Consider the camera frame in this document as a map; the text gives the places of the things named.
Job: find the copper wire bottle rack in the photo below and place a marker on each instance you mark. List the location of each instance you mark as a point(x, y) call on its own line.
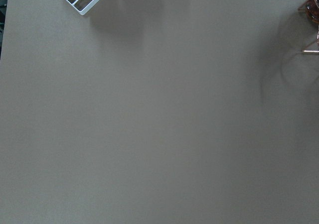
point(313, 47)

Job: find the tea bottle far left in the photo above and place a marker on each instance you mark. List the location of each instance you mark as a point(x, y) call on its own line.
point(312, 10)

